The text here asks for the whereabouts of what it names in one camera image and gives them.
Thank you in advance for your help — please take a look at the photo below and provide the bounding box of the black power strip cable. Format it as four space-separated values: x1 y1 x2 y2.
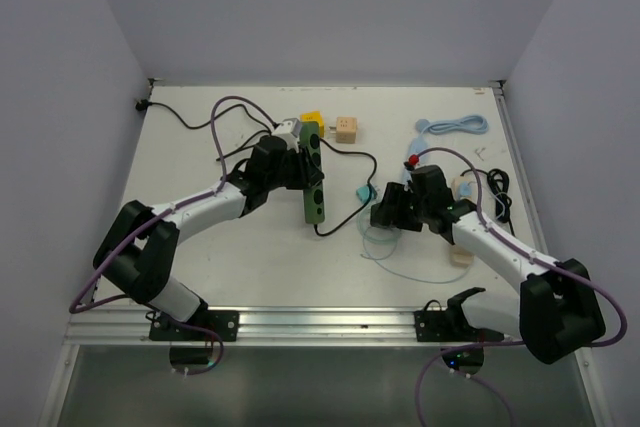
133 99 379 238

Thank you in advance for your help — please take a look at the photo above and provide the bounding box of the aluminium front rail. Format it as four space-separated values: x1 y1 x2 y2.
63 302 586 348

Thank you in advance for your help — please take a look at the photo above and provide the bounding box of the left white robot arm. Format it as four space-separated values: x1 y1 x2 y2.
94 133 324 340

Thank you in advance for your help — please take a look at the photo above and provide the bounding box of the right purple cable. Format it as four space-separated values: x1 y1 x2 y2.
414 146 629 427

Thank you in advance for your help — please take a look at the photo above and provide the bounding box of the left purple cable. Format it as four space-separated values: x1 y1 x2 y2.
67 95 281 376

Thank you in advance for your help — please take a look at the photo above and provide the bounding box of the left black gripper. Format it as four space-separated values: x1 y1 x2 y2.
265 144 322 191

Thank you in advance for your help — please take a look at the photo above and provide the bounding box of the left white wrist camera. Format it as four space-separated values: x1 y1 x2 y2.
272 118 303 151

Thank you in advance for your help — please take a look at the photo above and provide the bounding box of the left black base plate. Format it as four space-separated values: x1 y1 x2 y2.
145 309 240 342

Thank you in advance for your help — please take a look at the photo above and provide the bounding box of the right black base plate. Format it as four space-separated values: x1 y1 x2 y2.
413 310 479 342

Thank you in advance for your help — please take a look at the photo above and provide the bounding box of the purple cable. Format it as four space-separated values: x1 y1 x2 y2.
414 146 629 427
67 95 281 376

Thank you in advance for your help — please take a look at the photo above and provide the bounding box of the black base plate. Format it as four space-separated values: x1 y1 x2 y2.
413 310 479 342
145 309 240 342

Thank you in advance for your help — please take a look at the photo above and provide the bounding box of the black coiled cord with plug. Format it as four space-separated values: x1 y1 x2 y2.
484 167 515 236

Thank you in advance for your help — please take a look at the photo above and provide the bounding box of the beige dragon cube adapter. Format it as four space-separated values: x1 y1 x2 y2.
334 117 358 144

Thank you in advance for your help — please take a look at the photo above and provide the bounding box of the light blue coiled cable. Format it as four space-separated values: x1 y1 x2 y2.
415 114 490 141

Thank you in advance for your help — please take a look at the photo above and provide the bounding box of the teal charger plug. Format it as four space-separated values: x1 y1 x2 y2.
355 185 378 205

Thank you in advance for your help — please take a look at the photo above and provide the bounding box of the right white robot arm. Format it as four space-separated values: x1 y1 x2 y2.
370 165 606 364

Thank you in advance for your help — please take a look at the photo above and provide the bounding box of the blue adapter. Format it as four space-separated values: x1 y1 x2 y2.
457 181 473 199

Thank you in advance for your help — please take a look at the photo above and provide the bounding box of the green power strip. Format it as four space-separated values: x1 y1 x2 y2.
299 121 325 225

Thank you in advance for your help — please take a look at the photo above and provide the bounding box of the beige power strip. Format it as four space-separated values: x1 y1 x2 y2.
450 176 475 267

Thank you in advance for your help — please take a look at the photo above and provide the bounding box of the yellow cube socket adapter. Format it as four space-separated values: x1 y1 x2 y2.
299 110 325 138

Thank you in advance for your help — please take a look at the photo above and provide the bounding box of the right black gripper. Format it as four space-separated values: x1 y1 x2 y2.
372 182 430 232

